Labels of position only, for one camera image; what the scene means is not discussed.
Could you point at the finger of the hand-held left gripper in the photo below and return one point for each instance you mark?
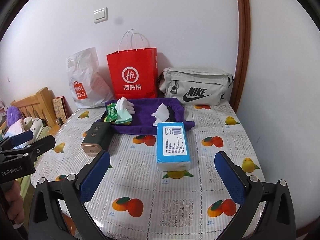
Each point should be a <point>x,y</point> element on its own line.
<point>40,146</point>
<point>18,137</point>

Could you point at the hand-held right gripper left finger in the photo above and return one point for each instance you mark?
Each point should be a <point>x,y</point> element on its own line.
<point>96,177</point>

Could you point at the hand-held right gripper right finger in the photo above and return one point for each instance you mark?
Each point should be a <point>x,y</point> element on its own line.
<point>230,177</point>

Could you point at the light green cloth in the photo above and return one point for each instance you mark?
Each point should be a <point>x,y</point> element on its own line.
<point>123,119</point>

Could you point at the dark green wipes packet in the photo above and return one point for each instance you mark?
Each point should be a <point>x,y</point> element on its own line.
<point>111,110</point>

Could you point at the white gloves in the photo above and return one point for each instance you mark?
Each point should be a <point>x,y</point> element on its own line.
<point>125,105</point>

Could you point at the purple towel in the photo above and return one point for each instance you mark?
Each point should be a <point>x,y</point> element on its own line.
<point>145,112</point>

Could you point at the white sponge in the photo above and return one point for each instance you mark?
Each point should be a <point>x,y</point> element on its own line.
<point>163,110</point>

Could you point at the person's left hand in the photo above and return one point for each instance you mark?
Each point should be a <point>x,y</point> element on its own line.
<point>16,200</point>

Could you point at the purple plush toy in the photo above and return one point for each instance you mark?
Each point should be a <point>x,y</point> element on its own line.
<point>14,116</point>

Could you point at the wooden headboard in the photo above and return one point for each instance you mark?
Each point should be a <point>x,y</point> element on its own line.
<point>32,102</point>

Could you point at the dark green tin box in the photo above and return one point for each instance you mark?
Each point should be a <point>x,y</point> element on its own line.
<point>97,137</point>

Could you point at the patterned book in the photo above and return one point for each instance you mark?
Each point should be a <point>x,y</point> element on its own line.
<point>60,108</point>

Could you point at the fruit-print tablecloth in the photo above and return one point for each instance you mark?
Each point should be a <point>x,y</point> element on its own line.
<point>155,200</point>

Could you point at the blue tissue pack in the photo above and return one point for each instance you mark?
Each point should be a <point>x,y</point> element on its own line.
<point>173,145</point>

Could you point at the white plastic shopping bag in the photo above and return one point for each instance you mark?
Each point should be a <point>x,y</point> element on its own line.
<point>86,80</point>

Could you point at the grey waist bag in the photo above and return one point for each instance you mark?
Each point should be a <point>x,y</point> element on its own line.
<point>197,85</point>

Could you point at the red paper bag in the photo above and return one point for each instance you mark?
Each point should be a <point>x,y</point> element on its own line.
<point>132,75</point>

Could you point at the brown wooden door frame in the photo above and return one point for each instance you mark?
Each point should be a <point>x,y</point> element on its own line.
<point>243,42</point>

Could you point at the white wall light switch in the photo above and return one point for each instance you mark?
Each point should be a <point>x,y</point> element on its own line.
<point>100,15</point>

